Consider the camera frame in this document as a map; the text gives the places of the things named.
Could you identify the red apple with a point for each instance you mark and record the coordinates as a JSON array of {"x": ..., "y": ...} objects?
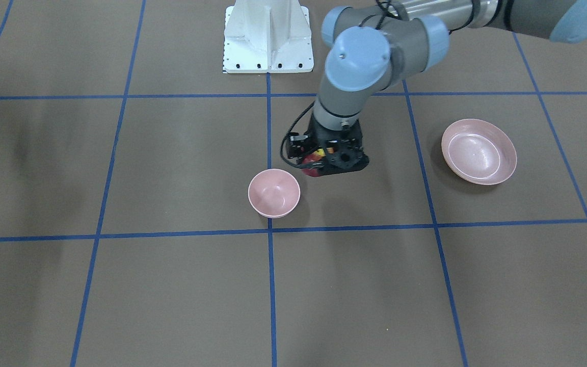
[{"x": 309, "y": 168}]

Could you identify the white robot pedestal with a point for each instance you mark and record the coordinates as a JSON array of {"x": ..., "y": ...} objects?
[{"x": 267, "y": 37}]

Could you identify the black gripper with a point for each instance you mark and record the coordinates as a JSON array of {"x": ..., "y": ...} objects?
[{"x": 299, "y": 144}]

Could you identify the pink bowl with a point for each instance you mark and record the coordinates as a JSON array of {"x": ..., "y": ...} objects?
[{"x": 274, "y": 193}]

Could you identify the pink plate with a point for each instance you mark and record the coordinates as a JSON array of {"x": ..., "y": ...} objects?
[{"x": 479, "y": 152}]

